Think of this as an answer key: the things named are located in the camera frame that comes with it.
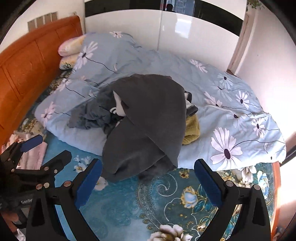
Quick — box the yellow floral pillow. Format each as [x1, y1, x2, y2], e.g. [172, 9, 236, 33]
[59, 54, 79, 70]

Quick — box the green leafy wall decoration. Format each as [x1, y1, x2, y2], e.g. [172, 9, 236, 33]
[246, 0, 264, 10]

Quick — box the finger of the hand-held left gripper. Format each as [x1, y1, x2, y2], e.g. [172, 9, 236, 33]
[0, 135, 43, 173]
[14, 150, 72, 186]

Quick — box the dark striped garment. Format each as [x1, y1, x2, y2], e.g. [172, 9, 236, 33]
[184, 90, 199, 116]

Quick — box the dark grey fleece garment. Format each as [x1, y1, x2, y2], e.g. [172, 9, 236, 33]
[102, 74, 188, 182]

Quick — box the blue-grey crumpled garment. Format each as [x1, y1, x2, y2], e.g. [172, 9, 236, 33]
[68, 89, 130, 135]

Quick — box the white glossy wardrobe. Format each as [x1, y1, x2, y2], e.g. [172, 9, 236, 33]
[84, 0, 246, 70]

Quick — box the wooden door frame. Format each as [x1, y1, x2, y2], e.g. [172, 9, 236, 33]
[228, 13, 252, 75]

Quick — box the light blue floral duvet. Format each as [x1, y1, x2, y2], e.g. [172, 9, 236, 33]
[35, 31, 287, 169]

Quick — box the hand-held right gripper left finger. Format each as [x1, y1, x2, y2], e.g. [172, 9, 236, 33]
[26, 158, 103, 241]

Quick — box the yellow knit garment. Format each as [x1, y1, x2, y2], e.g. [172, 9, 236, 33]
[181, 115, 201, 145]

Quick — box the teal floral bed sheet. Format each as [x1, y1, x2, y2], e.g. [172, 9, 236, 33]
[0, 70, 281, 241]

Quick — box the beige wall panel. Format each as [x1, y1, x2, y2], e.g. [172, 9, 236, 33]
[27, 11, 58, 32]

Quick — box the orange wooden headboard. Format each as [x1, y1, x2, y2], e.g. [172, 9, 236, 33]
[0, 16, 84, 139]

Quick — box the person's left hand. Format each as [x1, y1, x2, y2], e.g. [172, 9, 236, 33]
[3, 211, 22, 232]

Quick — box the orange wooden bed rail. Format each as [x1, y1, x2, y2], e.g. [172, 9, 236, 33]
[269, 161, 282, 241]

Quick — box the pink floral pillow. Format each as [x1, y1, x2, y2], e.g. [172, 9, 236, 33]
[58, 35, 85, 57]

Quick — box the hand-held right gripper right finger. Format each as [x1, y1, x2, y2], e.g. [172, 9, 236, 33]
[194, 159, 271, 241]

